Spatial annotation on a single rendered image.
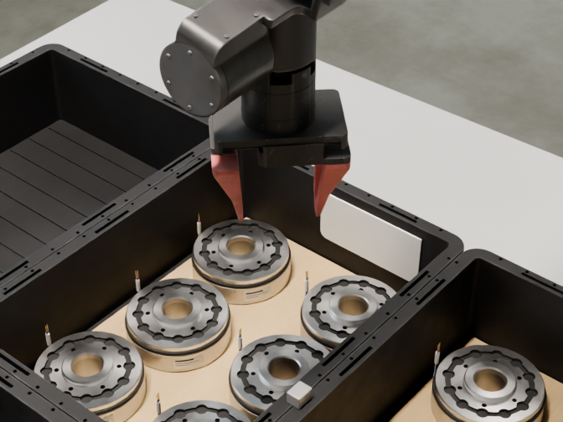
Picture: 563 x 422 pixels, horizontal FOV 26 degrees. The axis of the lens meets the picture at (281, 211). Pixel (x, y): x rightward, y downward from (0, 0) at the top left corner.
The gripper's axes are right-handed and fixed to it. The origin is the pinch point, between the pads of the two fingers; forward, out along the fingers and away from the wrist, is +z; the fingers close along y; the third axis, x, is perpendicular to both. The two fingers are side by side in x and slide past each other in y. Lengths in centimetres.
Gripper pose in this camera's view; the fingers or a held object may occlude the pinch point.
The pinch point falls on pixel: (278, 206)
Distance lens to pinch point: 100.4
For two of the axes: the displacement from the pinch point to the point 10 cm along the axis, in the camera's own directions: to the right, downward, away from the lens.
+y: 10.0, -0.6, 0.7
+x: -0.9, -6.2, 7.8
